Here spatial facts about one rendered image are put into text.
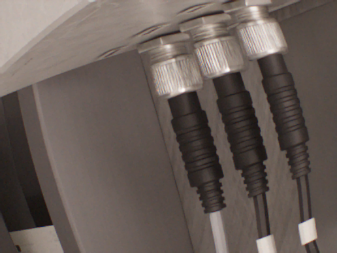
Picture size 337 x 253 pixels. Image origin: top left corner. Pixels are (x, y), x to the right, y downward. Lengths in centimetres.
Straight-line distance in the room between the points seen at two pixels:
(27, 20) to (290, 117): 10
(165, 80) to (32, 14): 14
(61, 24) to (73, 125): 24
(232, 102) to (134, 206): 14
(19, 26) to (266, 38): 9
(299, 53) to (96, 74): 13
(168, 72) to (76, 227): 11
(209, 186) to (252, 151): 4
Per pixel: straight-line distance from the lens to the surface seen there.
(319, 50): 64
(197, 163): 67
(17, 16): 55
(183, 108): 67
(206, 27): 63
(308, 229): 60
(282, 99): 60
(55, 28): 52
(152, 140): 77
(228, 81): 63
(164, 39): 66
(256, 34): 60
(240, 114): 63
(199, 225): 77
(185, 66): 67
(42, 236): 162
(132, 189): 77
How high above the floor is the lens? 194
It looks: 40 degrees down
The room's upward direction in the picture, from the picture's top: 6 degrees clockwise
